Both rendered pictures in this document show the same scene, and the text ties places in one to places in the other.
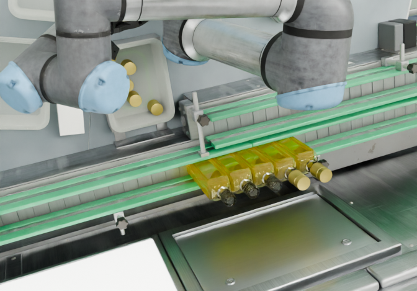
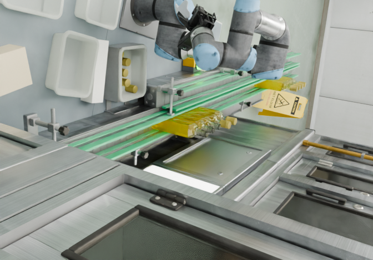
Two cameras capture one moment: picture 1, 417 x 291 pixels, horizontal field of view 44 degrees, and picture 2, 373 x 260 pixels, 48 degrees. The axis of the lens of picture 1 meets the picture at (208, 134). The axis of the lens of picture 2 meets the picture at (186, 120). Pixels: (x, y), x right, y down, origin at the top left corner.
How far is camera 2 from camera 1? 1.16 m
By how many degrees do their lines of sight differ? 40
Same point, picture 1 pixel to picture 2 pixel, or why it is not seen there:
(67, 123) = (96, 95)
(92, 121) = not seen: hidden behind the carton
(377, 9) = not seen: hidden behind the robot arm
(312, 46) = (281, 51)
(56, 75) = (232, 51)
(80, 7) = (253, 21)
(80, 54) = (248, 42)
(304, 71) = (277, 61)
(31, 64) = (216, 45)
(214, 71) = (150, 69)
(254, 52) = not seen: hidden behind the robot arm
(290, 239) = (223, 155)
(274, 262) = (228, 163)
